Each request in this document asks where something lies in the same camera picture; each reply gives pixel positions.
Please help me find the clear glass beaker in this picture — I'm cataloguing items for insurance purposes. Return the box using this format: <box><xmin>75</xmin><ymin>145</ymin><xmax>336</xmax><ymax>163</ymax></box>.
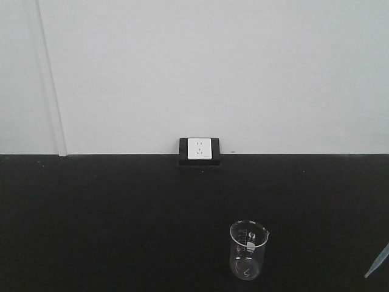
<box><xmin>229</xmin><ymin>220</ymin><xmax>270</xmax><ymax>281</ymax></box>

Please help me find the black and white wall socket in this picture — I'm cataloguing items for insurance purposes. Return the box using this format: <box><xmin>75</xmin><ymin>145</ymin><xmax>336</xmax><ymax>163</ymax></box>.
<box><xmin>179</xmin><ymin>137</ymin><xmax>221</xmax><ymax>166</ymax></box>

